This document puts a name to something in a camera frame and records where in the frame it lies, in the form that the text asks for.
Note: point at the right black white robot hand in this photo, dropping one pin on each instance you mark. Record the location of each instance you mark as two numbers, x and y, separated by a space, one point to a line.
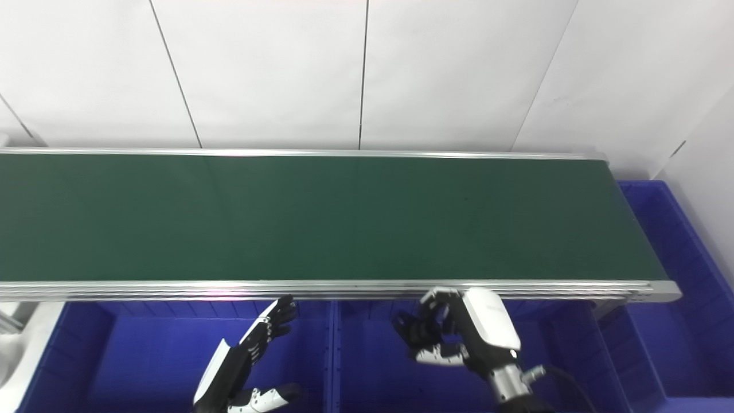
487 327

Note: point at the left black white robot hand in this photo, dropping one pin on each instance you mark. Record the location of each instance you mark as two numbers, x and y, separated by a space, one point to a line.
229 373

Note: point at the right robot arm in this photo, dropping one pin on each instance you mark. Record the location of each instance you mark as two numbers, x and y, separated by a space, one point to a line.
510 387

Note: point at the green conveyor belt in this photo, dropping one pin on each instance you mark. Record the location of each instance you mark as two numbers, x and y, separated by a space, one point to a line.
321 218
229 288

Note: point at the blue plastic bin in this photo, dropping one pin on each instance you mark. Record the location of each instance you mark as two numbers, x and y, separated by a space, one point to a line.
665 344
367 378
132 361

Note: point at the aluminium conveyor support leg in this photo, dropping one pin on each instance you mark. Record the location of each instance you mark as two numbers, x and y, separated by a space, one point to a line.
8 322

